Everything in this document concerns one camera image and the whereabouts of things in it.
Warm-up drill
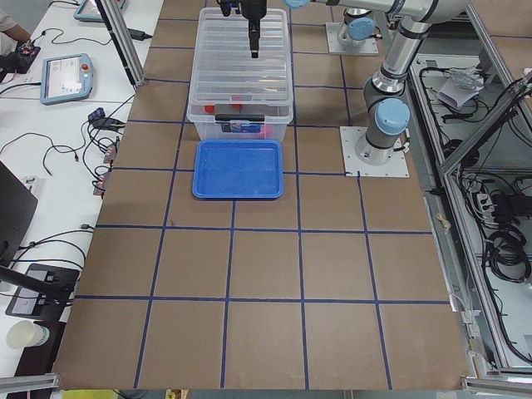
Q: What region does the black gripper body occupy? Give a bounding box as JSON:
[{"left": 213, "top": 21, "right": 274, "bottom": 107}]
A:
[{"left": 242, "top": 0, "right": 267, "bottom": 19}]

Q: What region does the clear plastic box lid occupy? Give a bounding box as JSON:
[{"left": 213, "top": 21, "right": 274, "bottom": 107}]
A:
[{"left": 190, "top": 7, "right": 293, "bottom": 106}]

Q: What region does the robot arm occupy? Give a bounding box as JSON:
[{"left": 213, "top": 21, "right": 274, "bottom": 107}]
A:
[
  {"left": 337, "top": 7, "right": 382, "bottom": 45},
  {"left": 324, "top": 0, "right": 469, "bottom": 165}
]

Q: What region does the clear plastic storage box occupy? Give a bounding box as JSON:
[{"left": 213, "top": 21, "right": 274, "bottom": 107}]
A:
[{"left": 185, "top": 7, "right": 295, "bottom": 141}]

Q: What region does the blue plastic tray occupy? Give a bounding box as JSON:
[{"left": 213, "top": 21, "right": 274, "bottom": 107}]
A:
[{"left": 192, "top": 140, "right": 284, "bottom": 200}]

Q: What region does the black power adapter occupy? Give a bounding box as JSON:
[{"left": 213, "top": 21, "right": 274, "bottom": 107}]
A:
[{"left": 128, "top": 28, "right": 153, "bottom": 41}]

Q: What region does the teach pendant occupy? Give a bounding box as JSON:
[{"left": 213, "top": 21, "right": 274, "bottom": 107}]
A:
[
  {"left": 40, "top": 53, "right": 93, "bottom": 105},
  {"left": 73, "top": 0, "right": 128, "bottom": 22}
]

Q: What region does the white paper cup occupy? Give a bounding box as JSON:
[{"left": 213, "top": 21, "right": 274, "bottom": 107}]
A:
[{"left": 6, "top": 320, "right": 50, "bottom": 349}]

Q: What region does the black box latch handle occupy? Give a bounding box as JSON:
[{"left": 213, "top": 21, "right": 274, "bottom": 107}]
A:
[{"left": 214, "top": 114, "right": 264, "bottom": 124}]

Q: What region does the aluminium frame post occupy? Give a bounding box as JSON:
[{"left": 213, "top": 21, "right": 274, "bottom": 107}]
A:
[{"left": 96, "top": 0, "right": 145, "bottom": 87}]

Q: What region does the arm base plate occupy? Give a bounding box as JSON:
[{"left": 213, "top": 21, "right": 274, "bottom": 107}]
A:
[
  {"left": 339, "top": 126, "right": 410, "bottom": 178},
  {"left": 325, "top": 22, "right": 378, "bottom": 56}
]

